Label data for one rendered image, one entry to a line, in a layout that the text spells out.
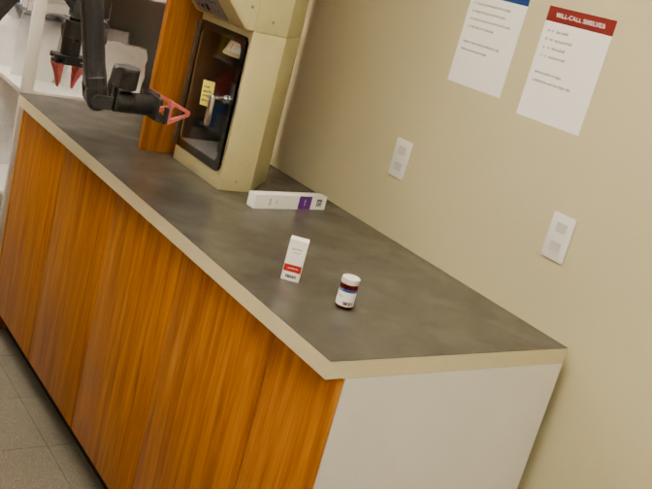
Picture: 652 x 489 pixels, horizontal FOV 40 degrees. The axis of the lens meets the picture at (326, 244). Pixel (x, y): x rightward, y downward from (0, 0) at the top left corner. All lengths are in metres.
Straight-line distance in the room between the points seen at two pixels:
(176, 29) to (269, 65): 0.39
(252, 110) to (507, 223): 0.82
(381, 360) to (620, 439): 0.64
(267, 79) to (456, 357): 1.10
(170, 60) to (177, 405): 1.14
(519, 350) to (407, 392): 0.31
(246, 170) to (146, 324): 0.58
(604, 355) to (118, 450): 1.33
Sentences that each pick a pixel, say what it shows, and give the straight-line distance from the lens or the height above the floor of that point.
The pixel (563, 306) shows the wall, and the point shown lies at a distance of 2.22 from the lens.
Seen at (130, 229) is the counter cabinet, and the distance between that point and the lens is 2.53.
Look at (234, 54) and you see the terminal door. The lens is 2.63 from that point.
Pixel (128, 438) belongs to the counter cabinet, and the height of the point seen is 0.30.
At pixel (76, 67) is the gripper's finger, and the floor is 1.15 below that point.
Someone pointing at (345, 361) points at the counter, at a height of 0.94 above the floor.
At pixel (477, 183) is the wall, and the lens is 2.42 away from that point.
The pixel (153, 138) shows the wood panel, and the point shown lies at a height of 0.98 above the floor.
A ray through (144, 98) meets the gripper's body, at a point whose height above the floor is 1.17.
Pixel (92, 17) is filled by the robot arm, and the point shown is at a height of 1.36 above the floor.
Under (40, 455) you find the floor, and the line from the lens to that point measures 2.99.
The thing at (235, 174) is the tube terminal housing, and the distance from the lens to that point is 2.67.
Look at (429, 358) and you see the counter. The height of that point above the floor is 0.93.
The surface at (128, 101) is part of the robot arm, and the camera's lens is 2.48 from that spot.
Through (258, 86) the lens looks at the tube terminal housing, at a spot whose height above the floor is 1.26.
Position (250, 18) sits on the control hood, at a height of 1.44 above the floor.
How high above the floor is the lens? 1.61
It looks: 16 degrees down
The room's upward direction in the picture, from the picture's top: 15 degrees clockwise
